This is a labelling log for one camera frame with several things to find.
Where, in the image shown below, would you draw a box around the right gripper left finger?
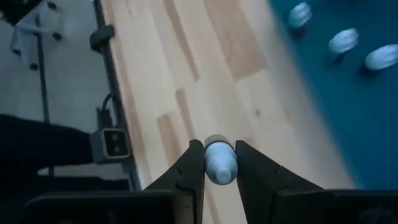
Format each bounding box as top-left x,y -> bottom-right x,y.
144,139 -> 205,224

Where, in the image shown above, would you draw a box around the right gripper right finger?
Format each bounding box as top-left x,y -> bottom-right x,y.
234,139 -> 326,224

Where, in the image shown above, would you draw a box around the small green dropper bottle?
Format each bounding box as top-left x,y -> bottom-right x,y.
203,134 -> 239,186

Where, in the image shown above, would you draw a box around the small brown dropper bottle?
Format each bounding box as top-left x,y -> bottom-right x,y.
359,43 -> 398,75

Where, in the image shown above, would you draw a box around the small purple dropper bottle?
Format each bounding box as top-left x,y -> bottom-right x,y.
286,2 -> 312,38

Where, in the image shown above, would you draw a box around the blue plastic bin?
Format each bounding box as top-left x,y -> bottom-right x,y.
269,0 -> 398,190

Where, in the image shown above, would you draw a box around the dark chair seat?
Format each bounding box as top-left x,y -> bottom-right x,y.
0,113 -> 94,200

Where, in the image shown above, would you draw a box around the small white-capped dropper bottle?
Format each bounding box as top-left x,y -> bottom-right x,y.
328,27 -> 360,65

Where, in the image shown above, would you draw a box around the black table clamp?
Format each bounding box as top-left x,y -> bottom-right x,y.
89,24 -> 116,54

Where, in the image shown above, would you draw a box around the thin black pole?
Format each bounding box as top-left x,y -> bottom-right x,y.
34,15 -> 51,124

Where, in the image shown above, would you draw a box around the grey table-level camera box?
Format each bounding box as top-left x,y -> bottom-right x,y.
90,127 -> 131,164

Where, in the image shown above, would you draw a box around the black camera box cable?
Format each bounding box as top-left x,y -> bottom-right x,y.
99,92 -> 113,129

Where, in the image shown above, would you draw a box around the black table edge rail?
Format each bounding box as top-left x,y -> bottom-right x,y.
92,0 -> 142,191

